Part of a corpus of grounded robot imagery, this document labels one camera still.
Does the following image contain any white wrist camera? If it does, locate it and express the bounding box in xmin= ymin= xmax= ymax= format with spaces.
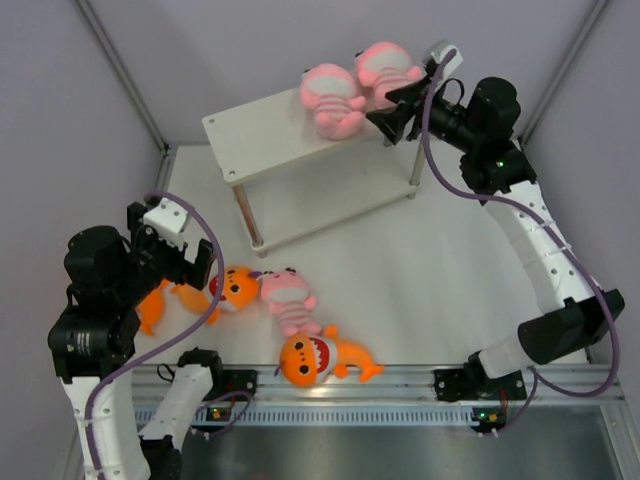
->
xmin=422 ymin=40 xmax=463 ymax=79
xmin=142 ymin=199 xmax=191 ymax=251

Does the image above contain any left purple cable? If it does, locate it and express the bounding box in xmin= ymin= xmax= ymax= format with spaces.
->
xmin=83 ymin=190 xmax=254 ymax=480

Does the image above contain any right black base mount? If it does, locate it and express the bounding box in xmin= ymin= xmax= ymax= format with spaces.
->
xmin=434 ymin=368 xmax=527 ymax=403

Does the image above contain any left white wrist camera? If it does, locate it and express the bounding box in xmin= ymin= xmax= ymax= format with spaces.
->
xmin=142 ymin=199 xmax=191 ymax=251

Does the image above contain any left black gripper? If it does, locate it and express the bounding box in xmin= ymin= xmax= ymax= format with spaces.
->
xmin=113 ymin=203 xmax=217 ymax=306

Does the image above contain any aluminium front rail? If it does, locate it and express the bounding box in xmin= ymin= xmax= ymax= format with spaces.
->
xmin=132 ymin=364 xmax=625 ymax=405

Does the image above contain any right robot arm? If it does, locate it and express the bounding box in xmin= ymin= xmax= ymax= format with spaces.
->
xmin=367 ymin=77 xmax=625 ymax=397

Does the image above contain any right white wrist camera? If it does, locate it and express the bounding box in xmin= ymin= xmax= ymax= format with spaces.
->
xmin=422 ymin=40 xmax=463 ymax=79

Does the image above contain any orange shark plush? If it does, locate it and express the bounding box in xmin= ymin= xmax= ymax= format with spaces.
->
xmin=277 ymin=325 xmax=385 ymax=388
xmin=136 ymin=280 xmax=170 ymax=336
xmin=170 ymin=265 xmax=262 ymax=324

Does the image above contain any purple cable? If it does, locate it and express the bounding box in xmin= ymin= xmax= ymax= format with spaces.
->
xmin=83 ymin=190 xmax=254 ymax=480
xmin=417 ymin=48 xmax=622 ymax=436

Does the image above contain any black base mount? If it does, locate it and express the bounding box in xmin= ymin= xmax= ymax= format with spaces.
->
xmin=434 ymin=368 xmax=527 ymax=403
xmin=203 ymin=369 xmax=258 ymax=401

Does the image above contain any pink plush toy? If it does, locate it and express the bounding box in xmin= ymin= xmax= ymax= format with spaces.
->
xmin=355 ymin=41 xmax=423 ymax=109
xmin=299 ymin=63 xmax=367 ymax=141
xmin=260 ymin=267 xmax=322 ymax=338

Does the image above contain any orange shark plush far left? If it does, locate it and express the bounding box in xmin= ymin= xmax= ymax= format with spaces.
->
xmin=136 ymin=280 xmax=170 ymax=336

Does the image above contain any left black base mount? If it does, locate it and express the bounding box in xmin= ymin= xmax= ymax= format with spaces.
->
xmin=203 ymin=369 xmax=258 ymax=401

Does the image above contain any grey slotted cable duct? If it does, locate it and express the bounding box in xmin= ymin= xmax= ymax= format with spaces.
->
xmin=192 ymin=405 xmax=479 ymax=427

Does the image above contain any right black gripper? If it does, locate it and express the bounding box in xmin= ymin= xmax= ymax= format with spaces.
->
xmin=367 ymin=73 xmax=481 ymax=154

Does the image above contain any orange shark plush middle left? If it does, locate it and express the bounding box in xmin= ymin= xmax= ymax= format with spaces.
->
xmin=170 ymin=265 xmax=262 ymax=324

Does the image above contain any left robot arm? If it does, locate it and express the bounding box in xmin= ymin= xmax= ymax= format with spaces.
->
xmin=48 ymin=191 xmax=226 ymax=479

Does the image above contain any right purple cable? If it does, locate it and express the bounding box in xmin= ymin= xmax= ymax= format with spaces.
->
xmin=417 ymin=48 xmax=622 ymax=436

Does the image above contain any white two-tier shelf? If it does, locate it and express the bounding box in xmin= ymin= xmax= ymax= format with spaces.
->
xmin=202 ymin=89 xmax=425 ymax=257

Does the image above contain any orange shark plush front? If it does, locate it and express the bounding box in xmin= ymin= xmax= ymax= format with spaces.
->
xmin=277 ymin=325 xmax=385 ymax=388

